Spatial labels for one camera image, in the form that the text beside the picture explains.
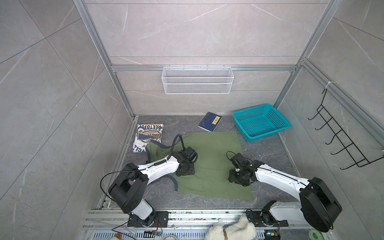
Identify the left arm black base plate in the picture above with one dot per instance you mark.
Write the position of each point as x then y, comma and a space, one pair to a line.
157, 219

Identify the green tank top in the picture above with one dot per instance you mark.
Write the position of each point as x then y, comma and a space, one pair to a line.
212, 167

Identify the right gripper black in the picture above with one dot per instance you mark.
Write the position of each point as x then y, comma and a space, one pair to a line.
231, 177

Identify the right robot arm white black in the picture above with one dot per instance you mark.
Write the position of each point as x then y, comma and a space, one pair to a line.
316, 205

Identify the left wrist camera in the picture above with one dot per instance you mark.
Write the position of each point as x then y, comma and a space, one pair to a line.
190, 154

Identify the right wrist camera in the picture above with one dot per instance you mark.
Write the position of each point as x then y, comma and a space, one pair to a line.
239, 161

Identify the navy blue book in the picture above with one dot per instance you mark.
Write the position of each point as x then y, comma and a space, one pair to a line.
210, 122

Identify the aluminium mounting rail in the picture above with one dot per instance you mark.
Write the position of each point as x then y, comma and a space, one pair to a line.
183, 225

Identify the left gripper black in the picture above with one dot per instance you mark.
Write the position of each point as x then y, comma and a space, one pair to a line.
192, 171

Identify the white tank top navy trim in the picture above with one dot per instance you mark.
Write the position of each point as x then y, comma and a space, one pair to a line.
145, 133

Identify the teal plastic basket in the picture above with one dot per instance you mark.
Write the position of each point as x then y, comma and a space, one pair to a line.
260, 122

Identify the white fluffy plush toy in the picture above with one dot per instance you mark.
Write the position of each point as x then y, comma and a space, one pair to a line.
242, 230

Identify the white wire mesh shelf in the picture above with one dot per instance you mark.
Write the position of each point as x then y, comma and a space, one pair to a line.
197, 80

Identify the black wire hook rack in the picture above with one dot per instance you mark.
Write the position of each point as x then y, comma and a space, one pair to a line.
340, 134

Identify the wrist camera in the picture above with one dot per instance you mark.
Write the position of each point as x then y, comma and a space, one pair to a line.
190, 154
239, 161

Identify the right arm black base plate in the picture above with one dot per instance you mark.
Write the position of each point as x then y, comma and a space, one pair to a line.
264, 219

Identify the green tape roll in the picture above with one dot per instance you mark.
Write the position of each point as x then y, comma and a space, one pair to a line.
315, 235

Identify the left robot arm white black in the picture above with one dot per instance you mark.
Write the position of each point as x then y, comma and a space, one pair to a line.
128, 188

